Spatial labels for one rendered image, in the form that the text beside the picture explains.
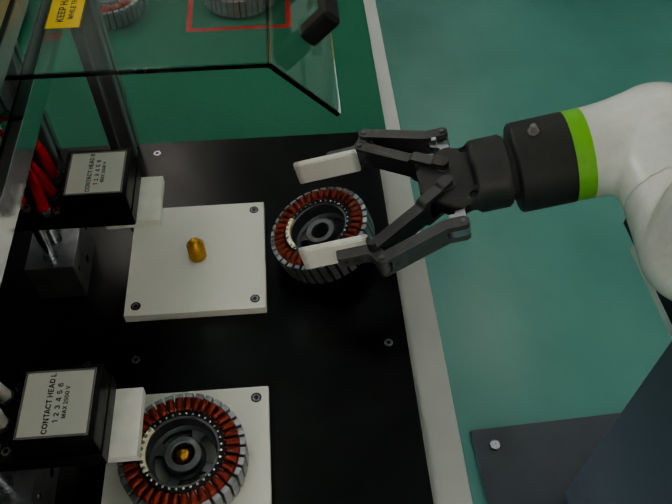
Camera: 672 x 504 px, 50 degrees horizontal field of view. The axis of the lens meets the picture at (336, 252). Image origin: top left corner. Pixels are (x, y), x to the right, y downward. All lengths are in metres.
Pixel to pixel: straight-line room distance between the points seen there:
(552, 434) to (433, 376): 0.85
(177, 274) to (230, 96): 0.34
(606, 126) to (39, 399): 0.55
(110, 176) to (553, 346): 1.21
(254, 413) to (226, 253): 0.20
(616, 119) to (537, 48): 1.75
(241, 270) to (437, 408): 0.26
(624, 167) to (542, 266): 1.13
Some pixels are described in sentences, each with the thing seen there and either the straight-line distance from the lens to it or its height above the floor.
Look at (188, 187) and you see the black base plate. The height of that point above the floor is 0.77.
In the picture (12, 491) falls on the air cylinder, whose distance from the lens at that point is 0.69.
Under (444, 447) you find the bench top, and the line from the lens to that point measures 0.74.
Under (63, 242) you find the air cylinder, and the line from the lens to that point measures 0.82.
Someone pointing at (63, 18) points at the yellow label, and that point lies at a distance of 0.68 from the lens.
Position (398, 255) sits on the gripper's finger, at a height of 0.87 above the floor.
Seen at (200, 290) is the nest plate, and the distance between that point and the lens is 0.80.
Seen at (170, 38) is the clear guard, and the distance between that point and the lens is 0.63.
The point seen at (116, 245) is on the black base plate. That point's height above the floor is 0.77.
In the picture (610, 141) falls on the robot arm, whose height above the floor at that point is 0.95.
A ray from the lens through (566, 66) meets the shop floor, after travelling 2.43.
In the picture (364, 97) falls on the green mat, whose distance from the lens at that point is 1.05.
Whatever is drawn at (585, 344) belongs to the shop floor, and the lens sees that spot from 1.75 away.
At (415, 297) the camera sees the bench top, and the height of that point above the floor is 0.75.
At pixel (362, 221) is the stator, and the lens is 0.77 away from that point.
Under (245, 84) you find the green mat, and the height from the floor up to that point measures 0.75.
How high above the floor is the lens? 1.42
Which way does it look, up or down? 52 degrees down
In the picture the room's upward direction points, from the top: straight up
